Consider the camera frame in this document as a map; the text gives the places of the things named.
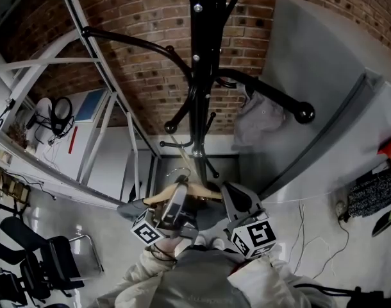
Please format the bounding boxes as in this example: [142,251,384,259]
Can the blue framed picture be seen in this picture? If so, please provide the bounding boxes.
[73,89,109,123]

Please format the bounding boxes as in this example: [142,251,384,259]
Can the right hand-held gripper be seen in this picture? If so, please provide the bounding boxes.
[220,180,277,259]

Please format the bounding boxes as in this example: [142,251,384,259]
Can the black cable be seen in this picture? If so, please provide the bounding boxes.
[293,282,391,303]

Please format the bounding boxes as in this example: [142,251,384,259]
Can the black speckled fabric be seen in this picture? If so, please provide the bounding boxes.
[347,168,391,218]

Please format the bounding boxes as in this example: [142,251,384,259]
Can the black metal coat rack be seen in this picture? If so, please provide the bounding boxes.
[81,0,316,185]

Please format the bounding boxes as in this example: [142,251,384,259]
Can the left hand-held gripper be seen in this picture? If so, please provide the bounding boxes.
[130,175,200,247]

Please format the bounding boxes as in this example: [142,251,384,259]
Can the gray tall cabinet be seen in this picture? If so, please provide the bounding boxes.
[258,0,391,203]

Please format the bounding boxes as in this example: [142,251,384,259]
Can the person's left forearm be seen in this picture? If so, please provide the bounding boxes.
[113,238,192,308]

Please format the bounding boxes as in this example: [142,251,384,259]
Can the red strip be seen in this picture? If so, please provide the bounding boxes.
[67,126,79,155]

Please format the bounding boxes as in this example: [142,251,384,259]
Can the white floor cable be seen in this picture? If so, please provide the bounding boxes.
[291,200,331,280]

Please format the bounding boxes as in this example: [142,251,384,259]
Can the white metal shelf frame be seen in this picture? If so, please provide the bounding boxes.
[0,0,163,210]

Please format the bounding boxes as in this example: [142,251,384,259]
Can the person's right forearm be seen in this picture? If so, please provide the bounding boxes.
[226,253,339,308]

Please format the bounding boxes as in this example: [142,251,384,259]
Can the white power socket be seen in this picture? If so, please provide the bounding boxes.
[335,200,351,221]

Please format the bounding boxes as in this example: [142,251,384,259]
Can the person's gray torso clothing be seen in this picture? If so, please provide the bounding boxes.
[156,247,251,308]

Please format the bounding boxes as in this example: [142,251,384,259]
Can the person's white shoes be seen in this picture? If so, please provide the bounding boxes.
[194,235,226,250]

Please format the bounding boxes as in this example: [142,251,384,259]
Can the wooden clothes hanger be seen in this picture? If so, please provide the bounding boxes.
[143,167,222,205]

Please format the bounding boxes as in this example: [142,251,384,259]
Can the black office chair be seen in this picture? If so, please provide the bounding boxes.
[0,216,86,307]

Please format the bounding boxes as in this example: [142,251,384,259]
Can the metal folding chair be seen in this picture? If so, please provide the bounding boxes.
[66,234,105,280]

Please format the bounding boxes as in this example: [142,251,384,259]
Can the light gray hanging garment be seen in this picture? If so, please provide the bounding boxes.
[231,87,287,151]

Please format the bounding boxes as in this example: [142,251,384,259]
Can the black flat board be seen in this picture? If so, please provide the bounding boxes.
[370,203,391,238]

